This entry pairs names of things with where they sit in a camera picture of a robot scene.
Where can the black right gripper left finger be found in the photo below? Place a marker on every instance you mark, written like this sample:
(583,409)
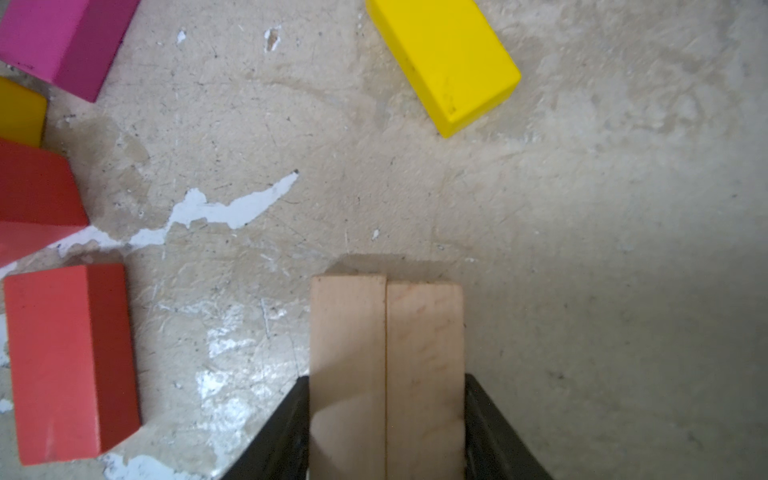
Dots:
(281,448)

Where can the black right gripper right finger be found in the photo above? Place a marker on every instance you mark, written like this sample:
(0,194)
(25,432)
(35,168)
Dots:
(493,449)

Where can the natural wood block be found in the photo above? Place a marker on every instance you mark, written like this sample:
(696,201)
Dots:
(425,371)
(347,377)

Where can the red rectangular block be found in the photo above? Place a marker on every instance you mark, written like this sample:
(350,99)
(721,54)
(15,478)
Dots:
(73,373)

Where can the yellow rectangular block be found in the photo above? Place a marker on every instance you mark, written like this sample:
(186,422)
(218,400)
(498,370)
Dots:
(451,56)

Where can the red arch block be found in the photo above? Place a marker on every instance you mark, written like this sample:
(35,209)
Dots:
(40,201)

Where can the yellow arch block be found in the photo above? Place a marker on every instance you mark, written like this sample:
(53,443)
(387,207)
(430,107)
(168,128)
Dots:
(22,112)

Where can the magenta block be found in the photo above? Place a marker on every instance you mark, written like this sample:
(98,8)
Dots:
(68,44)

